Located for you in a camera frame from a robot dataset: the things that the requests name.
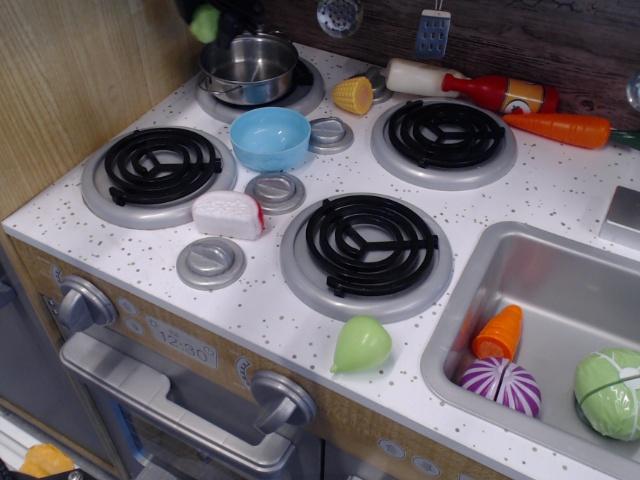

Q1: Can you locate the silver stove knob front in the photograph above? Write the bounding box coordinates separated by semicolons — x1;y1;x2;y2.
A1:
176;238;246;290

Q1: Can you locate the hanging silver slotted spatula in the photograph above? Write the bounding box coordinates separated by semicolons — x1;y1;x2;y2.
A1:
413;1;451;60

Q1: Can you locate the silver stove knob middle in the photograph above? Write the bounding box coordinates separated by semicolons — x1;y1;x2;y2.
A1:
245;172;306;215

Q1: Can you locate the silver stove knob rear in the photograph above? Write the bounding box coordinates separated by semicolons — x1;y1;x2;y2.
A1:
353;66;393;104

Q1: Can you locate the silver stove knob back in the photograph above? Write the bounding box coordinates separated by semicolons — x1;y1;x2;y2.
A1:
309;117;354;155

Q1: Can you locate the purple striped toy onion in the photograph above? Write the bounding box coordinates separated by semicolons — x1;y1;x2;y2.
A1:
459;357;542;418

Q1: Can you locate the green toy cabbage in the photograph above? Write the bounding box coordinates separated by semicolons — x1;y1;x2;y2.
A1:
574;348;639;442

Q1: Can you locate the light blue plastic bowl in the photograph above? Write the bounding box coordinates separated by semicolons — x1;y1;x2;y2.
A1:
229;107;311;172

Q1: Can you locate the left silver oven knob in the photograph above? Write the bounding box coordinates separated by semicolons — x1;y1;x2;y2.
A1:
59;275;119;332

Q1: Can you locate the silver stove knob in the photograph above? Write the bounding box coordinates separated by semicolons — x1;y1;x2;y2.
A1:
309;117;354;155
245;172;306;215
353;66;393;104
176;238;246;290

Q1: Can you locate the green toy broccoli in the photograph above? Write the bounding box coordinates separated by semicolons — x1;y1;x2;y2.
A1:
189;4;220;44

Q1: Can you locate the silver faucet base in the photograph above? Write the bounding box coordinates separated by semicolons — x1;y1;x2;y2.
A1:
600;186;640;250

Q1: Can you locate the red toy ketchup bottle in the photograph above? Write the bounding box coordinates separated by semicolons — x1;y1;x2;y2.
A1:
441;73;559;114

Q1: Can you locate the front right black burner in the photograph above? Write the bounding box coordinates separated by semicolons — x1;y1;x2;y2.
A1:
280;193;454;323

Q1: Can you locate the light green toy pear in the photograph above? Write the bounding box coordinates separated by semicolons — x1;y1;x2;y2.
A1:
330;316;392;373

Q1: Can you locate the front left black burner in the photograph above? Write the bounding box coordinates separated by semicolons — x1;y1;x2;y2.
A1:
81;127;237;230

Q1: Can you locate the white toy bottle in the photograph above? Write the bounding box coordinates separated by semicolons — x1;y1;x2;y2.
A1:
386;58;458;97

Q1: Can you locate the right silver oven knob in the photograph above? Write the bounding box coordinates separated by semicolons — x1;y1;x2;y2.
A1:
250;370;318;435

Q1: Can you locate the silver oven knob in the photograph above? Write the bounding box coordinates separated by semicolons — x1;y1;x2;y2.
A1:
250;370;318;435
59;275;119;332

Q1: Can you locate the hanging silver strainer ladle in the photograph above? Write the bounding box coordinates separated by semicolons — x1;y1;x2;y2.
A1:
316;0;364;39

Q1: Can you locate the orange toy carrot piece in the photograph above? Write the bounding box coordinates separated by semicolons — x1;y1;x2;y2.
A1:
472;305;523;361

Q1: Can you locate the yellow toy on floor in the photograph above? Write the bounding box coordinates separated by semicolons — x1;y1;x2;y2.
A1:
19;444;75;478

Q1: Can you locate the white red toy radish slice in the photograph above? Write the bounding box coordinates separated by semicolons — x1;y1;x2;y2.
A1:
191;191;264;240

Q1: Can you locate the silver oven door handle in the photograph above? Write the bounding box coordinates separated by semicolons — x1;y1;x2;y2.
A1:
60;333;295;479

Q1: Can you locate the silver sink basin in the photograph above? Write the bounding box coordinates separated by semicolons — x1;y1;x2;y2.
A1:
421;222;639;479

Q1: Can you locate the hanging silver spoon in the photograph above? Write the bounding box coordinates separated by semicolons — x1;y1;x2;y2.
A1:
626;70;640;111

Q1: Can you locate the black burner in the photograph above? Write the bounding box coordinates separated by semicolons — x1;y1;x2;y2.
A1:
81;127;237;230
280;193;454;323
370;98;518;191

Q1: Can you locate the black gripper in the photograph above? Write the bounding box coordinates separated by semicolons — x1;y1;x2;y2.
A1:
175;0;265;49

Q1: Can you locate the yellow toy corn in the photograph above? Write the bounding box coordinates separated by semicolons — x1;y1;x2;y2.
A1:
331;76;374;115

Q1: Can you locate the back right black burner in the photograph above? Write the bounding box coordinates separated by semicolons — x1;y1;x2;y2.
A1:
370;98;518;191

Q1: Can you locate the small steel pan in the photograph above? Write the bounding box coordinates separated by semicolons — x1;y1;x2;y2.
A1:
199;34;299;106

